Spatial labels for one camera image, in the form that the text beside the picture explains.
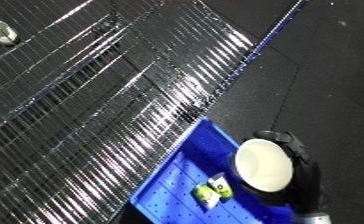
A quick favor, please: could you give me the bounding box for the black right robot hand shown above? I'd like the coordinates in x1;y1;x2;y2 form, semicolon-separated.
237;129;328;215

